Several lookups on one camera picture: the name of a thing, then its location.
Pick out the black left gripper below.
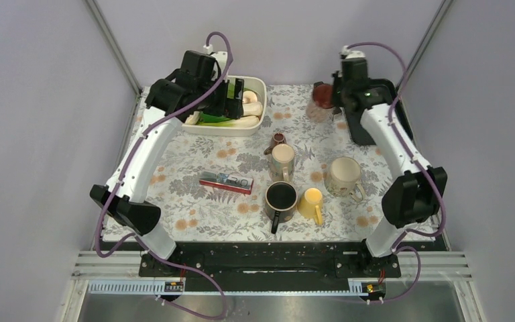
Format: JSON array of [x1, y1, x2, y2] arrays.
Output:
[[198, 74, 244, 119]]

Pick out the pink ghost pattern mug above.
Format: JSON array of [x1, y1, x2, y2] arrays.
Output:
[[305, 82, 334, 123]]

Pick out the cream christmas mug green inside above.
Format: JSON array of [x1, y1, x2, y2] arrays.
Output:
[[325, 156, 366, 203]]

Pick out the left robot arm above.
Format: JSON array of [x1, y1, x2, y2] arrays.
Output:
[[90, 45, 243, 276]]

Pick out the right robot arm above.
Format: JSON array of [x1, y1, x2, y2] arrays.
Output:
[[331, 51, 447, 276]]

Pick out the small brown mug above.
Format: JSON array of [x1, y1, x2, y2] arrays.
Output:
[[264, 132, 286, 155]]

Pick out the tall floral beige mug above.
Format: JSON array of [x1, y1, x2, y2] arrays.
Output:
[[269, 144, 296, 182]]

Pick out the yellow mug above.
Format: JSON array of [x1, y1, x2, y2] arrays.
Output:
[[297, 188, 323, 225]]

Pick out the black interior mug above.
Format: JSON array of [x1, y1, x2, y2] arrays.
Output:
[[265, 181, 298, 234]]

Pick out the white napa cabbage toy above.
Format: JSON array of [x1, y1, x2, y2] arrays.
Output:
[[184, 111, 201, 125]]

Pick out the green leek stalk toy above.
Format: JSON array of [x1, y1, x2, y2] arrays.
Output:
[[197, 115, 260, 128]]

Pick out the mushroom toy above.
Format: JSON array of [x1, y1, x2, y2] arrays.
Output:
[[242, 90, 258, 105]]

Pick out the white vegetable tray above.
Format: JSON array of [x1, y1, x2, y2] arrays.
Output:
[[182, 76, 268, 137]]

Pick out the floral tablecloth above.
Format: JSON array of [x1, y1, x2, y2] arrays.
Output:
[[147, 85, 392, 242]]

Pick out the red silver gum box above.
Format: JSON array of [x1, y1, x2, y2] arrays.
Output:
[[198, 171, 254, 195]]

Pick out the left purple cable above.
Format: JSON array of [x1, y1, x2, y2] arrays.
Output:
[[94, 31, 234, 321]]

